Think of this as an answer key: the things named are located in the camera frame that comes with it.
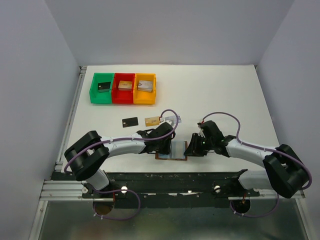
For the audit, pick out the green plastic bin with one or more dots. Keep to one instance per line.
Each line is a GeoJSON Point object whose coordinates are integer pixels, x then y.
{"type": "Point", "coordinates": [100, 98]}

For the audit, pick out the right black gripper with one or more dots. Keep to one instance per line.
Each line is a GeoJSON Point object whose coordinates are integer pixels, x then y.
{"type": "Point", "coordinates": [193, 149]}

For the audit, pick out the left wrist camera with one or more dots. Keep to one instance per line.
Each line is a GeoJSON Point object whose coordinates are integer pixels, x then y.
{"type": "Point", "coordinates": [168, 120]}

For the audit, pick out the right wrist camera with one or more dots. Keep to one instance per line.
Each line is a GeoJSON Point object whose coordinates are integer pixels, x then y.
{"type": "Point", "coordinates": [200, 133]}

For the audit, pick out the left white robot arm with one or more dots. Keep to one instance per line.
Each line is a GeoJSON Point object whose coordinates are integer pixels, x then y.
{"type": "Point", "coordinates": [86, 156]}

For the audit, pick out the orange plastic bin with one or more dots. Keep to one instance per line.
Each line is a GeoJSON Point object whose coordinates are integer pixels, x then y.
{"type": "Point", "coordinates": [144, 98]}

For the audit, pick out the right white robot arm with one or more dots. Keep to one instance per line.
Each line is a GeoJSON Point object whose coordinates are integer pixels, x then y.
{"type": "Point", "coordinates": [281, 173]}

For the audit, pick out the silver card stack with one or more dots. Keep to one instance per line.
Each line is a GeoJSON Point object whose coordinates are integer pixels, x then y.
{"type": "Point", "coordinates": [145, 86]}

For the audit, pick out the red plastic bin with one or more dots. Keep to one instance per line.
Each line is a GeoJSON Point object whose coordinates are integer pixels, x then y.
{"type": "Point", "coordinates": [122, 97]}

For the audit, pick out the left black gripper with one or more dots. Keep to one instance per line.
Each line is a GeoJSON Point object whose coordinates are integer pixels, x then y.
{"type": "Point", "coordinates": [167, 149]}

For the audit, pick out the gold credit card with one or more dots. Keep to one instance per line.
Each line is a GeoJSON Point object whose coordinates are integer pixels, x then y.
{"type": "Point", "coordinates": [152, 121]}

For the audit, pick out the gold card stack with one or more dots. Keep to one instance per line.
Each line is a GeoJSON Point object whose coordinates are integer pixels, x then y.
{"type": "Point", "coordinates": [125, 85]}

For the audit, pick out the black credit card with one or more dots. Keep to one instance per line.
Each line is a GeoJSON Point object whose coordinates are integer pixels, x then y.
{"type": "Point", "coordinates": [130, 122]}

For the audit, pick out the brown leather card holder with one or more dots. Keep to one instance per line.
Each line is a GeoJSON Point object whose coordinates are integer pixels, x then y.
{"type": "Point", "coordinates": [177, 149]}

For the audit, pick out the silver VIP credit card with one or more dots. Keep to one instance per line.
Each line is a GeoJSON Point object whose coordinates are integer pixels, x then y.
{"type": "Point", "coordinates": [177, 119]}

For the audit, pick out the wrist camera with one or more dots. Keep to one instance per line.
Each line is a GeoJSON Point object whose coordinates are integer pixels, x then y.
{"type": "Point", "coordinates": [168, 120]}
{"type": "Point", "coordinates": [200, 133]}

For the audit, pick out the black card stack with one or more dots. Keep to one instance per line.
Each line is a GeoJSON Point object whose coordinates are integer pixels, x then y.
{"type": "Point", "coordinates": [103, 87]}

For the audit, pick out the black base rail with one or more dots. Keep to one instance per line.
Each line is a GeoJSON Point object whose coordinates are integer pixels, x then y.
{"type": "Point", "coordinates": [171, 189]}

